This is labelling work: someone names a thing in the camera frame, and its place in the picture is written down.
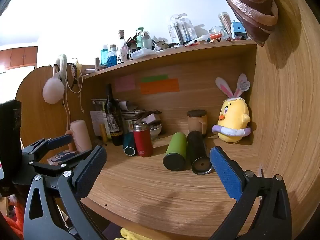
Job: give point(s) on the small bowl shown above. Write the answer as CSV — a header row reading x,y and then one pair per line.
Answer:
x,y
155,131

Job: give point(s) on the wooden desk hutch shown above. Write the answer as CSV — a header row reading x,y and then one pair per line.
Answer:
x,y
280,105

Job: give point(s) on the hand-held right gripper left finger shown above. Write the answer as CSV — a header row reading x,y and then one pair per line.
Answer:
x,y
90,172

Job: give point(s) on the glass jar with sticks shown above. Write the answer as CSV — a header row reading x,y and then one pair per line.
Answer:
x,y
225,25

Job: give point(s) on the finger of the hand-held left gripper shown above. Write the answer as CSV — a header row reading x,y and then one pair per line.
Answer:
x,y
60,141
50,168

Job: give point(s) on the clear bottle with cork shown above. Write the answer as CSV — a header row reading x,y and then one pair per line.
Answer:
x,y
122,48

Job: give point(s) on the brown mug with lid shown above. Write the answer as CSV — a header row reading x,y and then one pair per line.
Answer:
x,y
197,123

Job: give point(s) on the yellow chick plush toy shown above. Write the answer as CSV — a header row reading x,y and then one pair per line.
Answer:
x,y
232,122

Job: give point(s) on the orange cloth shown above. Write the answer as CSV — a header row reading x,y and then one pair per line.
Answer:
x,y
17,220

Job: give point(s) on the dark wine bottle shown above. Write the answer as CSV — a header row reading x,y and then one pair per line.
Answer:
x,y
113,120

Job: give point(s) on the yellow tube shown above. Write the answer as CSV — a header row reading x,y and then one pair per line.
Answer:
x,y
103,132

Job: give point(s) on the clear plastic container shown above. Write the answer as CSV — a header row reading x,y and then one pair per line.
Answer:
x,y
181,30

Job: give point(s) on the glass bowl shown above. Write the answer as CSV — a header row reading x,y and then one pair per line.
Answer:
x,y
215,32

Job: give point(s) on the green sticky note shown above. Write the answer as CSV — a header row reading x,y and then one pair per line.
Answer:
x,y
153,78

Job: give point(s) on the pile of books and papers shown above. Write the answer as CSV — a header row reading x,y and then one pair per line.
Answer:
x,y
137,115

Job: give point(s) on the white paper note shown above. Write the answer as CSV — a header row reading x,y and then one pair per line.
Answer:
x,y
97,121

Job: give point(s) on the teal cup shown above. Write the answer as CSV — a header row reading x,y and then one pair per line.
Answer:
x,y
129,145

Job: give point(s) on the teal bottle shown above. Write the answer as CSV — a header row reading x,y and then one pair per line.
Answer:
x,y
104,56

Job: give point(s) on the brown striped scarf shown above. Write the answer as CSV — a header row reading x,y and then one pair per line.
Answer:
x,y
252,10

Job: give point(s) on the pink sticky note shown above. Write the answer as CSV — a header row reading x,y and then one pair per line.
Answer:
x,y
125,83

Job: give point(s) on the dotted headband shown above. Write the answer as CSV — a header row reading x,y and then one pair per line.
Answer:
x,y
73,75

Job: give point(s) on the green cup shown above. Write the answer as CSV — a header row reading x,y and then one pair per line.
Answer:
x,y
176,150

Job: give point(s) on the pink cylindrical cup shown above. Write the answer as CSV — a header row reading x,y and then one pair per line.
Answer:
x,y
80,136

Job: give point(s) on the green pump bottle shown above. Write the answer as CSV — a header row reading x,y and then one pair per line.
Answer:
x,y
139,38

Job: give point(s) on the wooden wall cabinet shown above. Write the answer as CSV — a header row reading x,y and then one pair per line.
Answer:
x,y
17,56

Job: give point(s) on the black cup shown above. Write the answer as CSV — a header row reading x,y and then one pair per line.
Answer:
x,y
197,147

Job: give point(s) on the blue liquid bottle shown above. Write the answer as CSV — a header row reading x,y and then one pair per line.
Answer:
x,y
112,57

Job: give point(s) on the red thermos bottle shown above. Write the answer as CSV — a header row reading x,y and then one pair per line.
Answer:
x,y
143,142

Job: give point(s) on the orange sticky note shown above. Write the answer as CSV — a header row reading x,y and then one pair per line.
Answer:
x,y
160,87

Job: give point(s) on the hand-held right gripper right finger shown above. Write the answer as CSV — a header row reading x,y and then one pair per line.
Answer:
x,y
227,172

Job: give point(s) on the white plastic box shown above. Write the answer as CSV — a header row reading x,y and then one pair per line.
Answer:
x,y
142,53

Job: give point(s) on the yellow cloth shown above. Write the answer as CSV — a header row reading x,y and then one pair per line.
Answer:
x,y
131,234

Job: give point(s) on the blue box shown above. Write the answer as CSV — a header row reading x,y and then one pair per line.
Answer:
x,y
238,31

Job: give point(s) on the white card with blue print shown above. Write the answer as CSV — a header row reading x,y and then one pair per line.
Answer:
x,y
60,157

